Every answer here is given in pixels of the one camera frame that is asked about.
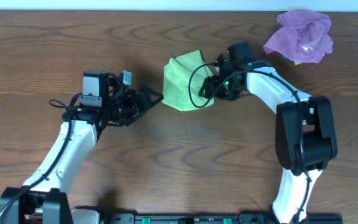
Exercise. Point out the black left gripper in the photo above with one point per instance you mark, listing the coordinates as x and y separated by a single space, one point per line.
136 104

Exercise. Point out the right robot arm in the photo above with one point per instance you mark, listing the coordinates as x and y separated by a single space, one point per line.
305 138

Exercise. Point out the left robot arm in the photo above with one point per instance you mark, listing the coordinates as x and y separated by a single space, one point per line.
43 197

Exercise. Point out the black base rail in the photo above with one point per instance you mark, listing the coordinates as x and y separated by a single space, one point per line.
216 218

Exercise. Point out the green microfiber cloth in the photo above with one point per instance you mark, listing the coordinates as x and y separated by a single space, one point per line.
177 73

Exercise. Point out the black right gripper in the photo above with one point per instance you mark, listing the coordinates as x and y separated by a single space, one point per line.
209 84

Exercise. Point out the purple microfiber cloth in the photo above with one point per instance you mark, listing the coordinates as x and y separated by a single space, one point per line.
303 36

